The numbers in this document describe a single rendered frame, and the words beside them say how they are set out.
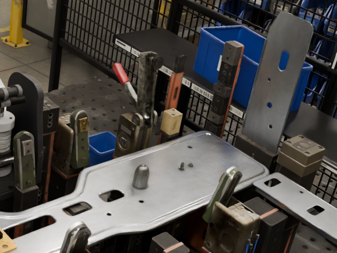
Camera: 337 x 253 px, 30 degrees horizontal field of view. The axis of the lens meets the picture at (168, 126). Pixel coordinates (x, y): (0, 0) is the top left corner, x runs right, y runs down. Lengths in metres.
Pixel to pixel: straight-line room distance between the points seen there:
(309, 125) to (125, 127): 0.51
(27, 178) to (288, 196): 0.57
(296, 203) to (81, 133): 0.49
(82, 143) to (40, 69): 2.85
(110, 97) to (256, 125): 0.89
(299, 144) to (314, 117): 0.25
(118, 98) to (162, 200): 1.10
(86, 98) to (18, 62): 1.99
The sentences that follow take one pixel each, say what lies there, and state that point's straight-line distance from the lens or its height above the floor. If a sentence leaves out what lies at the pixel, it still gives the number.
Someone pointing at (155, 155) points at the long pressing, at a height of 1.00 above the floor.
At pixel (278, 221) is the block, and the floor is 0.98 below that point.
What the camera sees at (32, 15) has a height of 0.26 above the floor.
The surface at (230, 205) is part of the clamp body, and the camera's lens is 1.29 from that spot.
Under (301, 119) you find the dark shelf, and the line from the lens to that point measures 1.72.
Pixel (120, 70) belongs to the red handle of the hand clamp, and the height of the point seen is 1.14.
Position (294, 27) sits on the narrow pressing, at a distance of 1.48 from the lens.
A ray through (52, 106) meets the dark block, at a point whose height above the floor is 1.12.
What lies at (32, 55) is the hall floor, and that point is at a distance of 4.40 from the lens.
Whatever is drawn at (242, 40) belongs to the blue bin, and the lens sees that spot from 1.92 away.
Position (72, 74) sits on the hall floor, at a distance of 4.19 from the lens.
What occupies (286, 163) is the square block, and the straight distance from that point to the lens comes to 1.52.
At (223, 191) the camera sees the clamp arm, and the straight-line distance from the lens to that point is 1.24.
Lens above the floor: 1.73
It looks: 28 degrees down
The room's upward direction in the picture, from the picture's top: 11 degrees clockwise
